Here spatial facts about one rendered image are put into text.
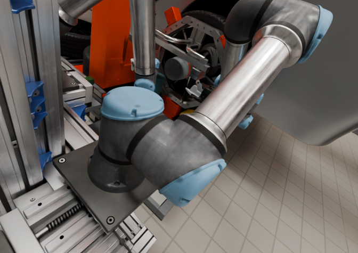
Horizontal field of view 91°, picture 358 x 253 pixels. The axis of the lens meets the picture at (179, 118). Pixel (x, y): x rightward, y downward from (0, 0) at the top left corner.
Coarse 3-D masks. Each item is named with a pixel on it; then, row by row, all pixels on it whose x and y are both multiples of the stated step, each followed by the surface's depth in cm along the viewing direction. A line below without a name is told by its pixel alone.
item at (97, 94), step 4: (64, 60) 158; (64, 64) 155; (68, 64) 155; (64, 68) 158; (68, 68) 154; (72, 68) 153; (76, 68) 155; (80, 72) 152; (84, 76) 150; (96, 88) 142; (100, 88) 144; (96, 92) 142; (100, 92) 140; (104, 92) 142; (92, 96) 148; (96, 96) 144; (100, 96) 141; (96, 100) 146; (100, 100) 143
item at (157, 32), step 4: (196, 28) 102; (156, 32) 97; (160, 32) 96; (192, 32) 104; (160, 36) 96; (164, 36) 95; (168, 36) 95; (192, 36) 105; (168, 40) 96; (172, 40) 96; (176, 40) 96; (180, 40) 98; (184, 40) 101; (188, 40) 104; (192, 40) 105; (188, 44) 108
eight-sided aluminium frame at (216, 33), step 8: (176, 24) 109; (184, 24) 106; (192, 24) 103; (200, 24) 101; (168, 32) 114; (176, 32) 117; (208, 32) 100; (216, 32) 97; (216, 40) 99; (160, 48) 122; (216, 48) 101; (160, 56) 129; (160, 64) 132; (160, 72) 130; (168, 88) 134; (168, 96) 132; (176, 96) 129; (184, 104) 126; (192, 104) 122
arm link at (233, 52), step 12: (240, 0) 46; (252, 0) 42; (264, 0) 41; (240, 12) 45; (252, 12) 42; (228, 24) 50; (240, 24) 46; (252, 24) 43; (228, 36) 53; (240, 36) 50; (228, 48) 58; (240, 48) 56; (228, 60) 63; (228, 72) 69; (216, 84) 83
